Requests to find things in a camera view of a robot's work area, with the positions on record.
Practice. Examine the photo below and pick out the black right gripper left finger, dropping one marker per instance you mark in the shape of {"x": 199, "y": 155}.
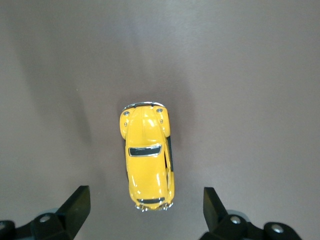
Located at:
{"x": 62, "y": 225}

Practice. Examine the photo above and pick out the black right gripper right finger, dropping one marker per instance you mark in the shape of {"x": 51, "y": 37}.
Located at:
{"x": 225, "y": 230}

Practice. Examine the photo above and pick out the yellow beetle toy car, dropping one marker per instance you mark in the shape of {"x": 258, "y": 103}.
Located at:
{"x": 145, "y": 170}

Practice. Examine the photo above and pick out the brown table cover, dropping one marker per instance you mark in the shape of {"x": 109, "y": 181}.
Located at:
{"x": 225, "y": 75}

